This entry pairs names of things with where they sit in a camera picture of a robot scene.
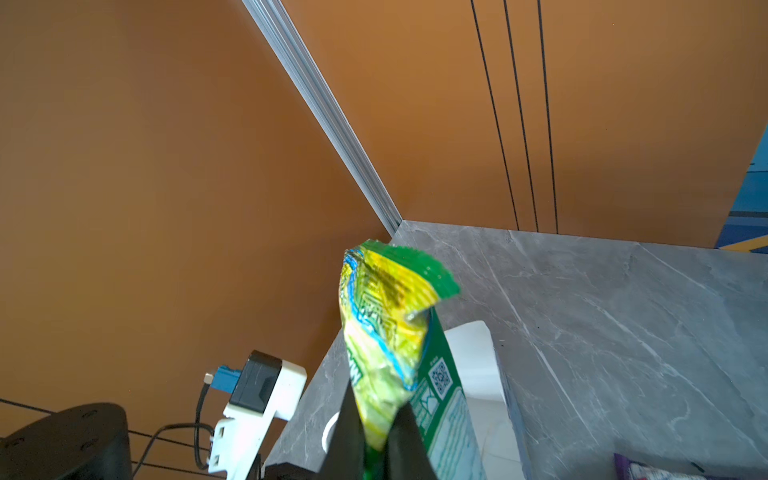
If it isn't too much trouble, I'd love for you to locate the green Fox's spring tea bag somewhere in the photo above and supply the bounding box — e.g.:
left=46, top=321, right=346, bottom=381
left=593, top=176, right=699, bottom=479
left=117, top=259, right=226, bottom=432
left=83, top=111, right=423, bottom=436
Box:
left=338, top=240, right=461, bottom=451

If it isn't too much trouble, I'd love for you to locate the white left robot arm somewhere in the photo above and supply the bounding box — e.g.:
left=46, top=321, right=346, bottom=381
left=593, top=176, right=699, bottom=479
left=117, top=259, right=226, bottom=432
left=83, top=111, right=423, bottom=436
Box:
left=1, top=403, right=132, bottom=480

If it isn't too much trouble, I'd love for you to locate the left aluminium corner post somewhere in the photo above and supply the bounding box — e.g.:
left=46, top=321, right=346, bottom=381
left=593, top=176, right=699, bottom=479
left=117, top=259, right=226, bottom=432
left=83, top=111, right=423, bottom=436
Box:
left=243, top=0, right=403, bottom=235

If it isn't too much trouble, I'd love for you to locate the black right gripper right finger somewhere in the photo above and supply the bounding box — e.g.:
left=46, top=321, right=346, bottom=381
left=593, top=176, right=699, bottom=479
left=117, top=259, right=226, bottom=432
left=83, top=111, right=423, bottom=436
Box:
left=386, top=403, right=437, bottom=480

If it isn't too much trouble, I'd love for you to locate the floral paper gift bag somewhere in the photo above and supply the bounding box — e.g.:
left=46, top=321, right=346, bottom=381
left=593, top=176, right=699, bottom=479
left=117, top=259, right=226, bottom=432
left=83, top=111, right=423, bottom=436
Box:
left=320, top=319, right=535, bottom=480

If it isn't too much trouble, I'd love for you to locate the purple Fox's berries candy bag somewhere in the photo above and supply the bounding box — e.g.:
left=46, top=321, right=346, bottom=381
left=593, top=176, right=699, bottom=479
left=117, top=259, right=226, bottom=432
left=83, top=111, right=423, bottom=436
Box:
left=613, top=453, right=738, bottom=480

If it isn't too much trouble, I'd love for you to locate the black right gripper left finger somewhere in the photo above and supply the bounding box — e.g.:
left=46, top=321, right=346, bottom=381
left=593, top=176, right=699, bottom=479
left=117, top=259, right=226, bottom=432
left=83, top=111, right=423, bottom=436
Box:
left=316, top=383, right=366, bottom=480

